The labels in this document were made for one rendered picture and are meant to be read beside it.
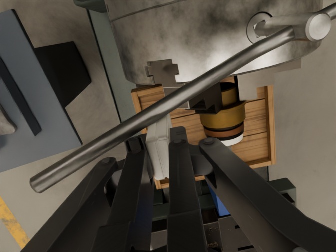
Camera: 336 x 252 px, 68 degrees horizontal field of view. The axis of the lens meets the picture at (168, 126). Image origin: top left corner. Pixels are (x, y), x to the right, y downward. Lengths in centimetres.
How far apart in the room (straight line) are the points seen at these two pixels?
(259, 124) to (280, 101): 106
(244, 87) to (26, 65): 63
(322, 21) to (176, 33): 14
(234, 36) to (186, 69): 6
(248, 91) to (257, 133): 31
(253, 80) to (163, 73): 18
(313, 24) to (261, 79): 24
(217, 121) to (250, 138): 32
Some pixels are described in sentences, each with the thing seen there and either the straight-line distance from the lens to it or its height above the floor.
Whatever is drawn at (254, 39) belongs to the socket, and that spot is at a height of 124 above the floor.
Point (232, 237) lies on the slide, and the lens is 83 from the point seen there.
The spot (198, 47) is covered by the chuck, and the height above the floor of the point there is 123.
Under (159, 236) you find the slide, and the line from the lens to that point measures 78.
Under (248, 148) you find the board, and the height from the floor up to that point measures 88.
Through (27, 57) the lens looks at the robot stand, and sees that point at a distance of 85.
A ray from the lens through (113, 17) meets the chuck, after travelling 38.
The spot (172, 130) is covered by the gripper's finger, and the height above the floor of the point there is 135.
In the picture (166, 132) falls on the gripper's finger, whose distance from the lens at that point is 17.
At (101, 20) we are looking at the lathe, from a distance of 99.
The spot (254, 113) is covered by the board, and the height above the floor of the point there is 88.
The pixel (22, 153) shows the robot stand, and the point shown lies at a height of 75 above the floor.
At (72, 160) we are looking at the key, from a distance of 18.
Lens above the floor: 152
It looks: 68 degrees down
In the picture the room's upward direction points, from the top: 169 degrees clockwise
